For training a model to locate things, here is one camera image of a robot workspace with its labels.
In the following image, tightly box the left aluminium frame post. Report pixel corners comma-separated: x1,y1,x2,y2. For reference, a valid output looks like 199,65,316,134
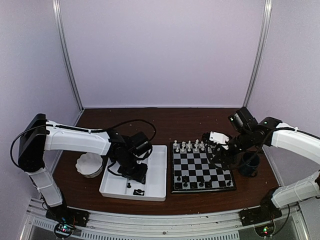
52,0,85,112

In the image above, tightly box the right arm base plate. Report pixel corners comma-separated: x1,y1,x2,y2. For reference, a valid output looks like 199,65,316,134
239,205,282,227

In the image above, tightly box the white plastic tray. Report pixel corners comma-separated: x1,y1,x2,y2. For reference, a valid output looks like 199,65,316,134
99,145,168,202

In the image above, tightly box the right aluminium frame post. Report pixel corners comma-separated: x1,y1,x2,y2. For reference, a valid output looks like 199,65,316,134
243,0,273,107

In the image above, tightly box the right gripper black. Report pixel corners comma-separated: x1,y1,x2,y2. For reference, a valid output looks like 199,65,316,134
211,129,254,165

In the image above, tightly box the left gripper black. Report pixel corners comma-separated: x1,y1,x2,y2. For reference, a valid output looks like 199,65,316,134
116,152,148,183

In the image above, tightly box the black chess piece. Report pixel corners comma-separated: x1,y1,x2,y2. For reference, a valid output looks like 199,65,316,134
190,182,198,189

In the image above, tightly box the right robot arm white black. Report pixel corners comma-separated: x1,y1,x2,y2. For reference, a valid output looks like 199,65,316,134
202,107,320,221

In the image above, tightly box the aluminium front rail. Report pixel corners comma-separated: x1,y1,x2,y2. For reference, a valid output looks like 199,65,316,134
17,198,311,240

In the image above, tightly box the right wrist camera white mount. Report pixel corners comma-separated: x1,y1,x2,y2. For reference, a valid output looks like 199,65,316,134
202,131,231,150

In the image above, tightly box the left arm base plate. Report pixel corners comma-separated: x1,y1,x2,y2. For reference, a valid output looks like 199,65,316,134
45,205,90,227

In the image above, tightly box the white chess pieces row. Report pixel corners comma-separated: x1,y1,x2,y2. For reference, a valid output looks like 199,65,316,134
172,139,214,154

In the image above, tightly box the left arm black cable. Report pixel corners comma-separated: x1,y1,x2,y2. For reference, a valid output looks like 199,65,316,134
104,120,158,176

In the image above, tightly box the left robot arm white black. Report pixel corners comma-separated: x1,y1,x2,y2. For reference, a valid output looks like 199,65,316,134
13,113,153,222

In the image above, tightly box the black and silver chessboard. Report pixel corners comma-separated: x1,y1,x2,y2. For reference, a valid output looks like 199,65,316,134
170,142,237,194

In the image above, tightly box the white scalloped bowl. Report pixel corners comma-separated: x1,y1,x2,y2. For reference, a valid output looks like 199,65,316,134
75,152,103,178

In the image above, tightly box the aluminium frame post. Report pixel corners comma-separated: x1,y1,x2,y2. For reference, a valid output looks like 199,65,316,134
52,0,85,112
243,0,273,107

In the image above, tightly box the dark blue mug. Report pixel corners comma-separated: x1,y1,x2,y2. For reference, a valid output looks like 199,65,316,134
238,152,260,178

